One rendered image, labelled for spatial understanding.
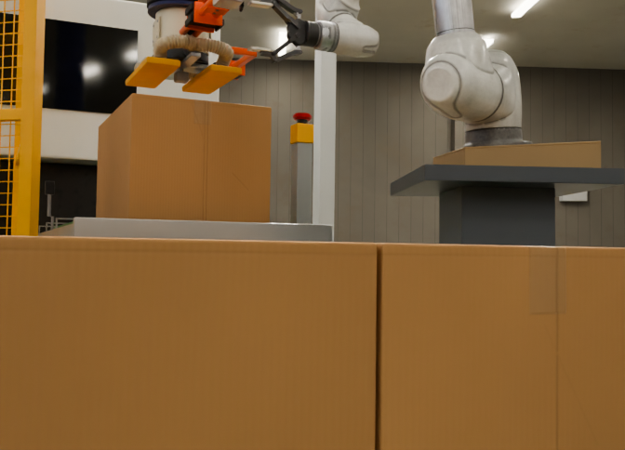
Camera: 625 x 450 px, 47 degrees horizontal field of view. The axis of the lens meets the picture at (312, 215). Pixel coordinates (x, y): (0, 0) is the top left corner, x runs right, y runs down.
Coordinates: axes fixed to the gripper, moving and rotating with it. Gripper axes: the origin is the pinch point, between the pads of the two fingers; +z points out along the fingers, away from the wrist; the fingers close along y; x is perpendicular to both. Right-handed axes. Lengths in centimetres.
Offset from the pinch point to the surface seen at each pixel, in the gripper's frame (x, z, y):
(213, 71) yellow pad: 9.8, 8.9, 12.1
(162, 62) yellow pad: 9.0, 24.4, 11.5
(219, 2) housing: -21.5, 16.5, 2.3
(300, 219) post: 43, -34, 54
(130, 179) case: -4, 35, 47
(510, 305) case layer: -139, 22, 72
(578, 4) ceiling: 540, -663, -279
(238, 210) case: -4, 5, 55
